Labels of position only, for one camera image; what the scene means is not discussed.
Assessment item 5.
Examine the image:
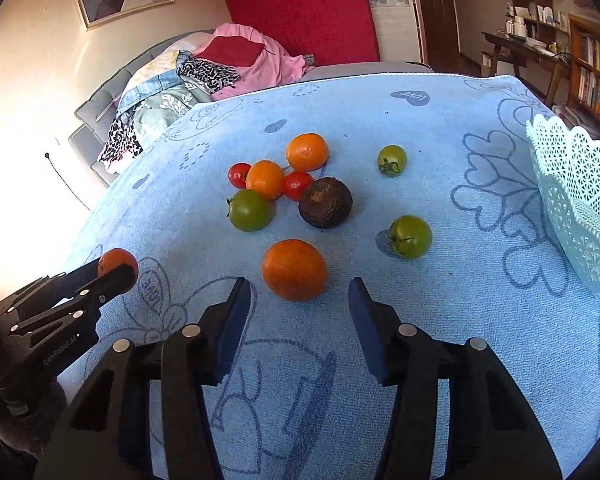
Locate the small orange fruit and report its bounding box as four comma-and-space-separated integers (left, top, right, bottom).
97, 248, 138, 276

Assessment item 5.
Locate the green tomato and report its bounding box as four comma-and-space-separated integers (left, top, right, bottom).
226, 190, 273, 232
389, 216, 432, 259
377, 145, 408, 178

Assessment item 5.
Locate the red cherry tomato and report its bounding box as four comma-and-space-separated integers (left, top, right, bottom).
284, 171, 313, 202
227, 162, 251, 188

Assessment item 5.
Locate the large orange front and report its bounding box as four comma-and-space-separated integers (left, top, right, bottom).
261, 238, 328, 302

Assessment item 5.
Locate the orange cluster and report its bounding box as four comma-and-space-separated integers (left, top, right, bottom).
286, 132, 329, 171
246, 160, 285, 202

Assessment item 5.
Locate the dark brown round fruit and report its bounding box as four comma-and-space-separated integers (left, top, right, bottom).
299, 177, 353, 229

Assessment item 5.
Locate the grey padded headboard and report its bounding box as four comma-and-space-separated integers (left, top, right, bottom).
69, 30, 212, 186

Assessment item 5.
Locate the pile of clothes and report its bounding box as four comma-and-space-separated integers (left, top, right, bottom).
98, 23, 312, 174

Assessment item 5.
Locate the blue patterned towel cloth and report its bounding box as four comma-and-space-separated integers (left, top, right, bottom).
60, 74, 600, 479

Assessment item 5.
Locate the white lattice plastic basket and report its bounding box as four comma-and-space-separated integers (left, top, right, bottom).
526, 114, 600, 300

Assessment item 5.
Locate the grey bed mattress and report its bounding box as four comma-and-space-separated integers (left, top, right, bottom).
301, 61, 434, 82

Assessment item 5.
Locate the red upright mattress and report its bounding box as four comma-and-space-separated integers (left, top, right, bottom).
224, 0, 380, 66

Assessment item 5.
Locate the wooden bookshelf with books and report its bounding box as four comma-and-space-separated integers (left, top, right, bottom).
568, 14, 600, 125

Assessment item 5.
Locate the wooden desk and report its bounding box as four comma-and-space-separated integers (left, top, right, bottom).
482, 32, 570, 107

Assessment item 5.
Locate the dark wooden door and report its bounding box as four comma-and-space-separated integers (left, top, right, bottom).
418, 0, 460, 73

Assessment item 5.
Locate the small wooden desk shelf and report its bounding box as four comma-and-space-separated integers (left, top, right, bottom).
507, 0, 569, 44

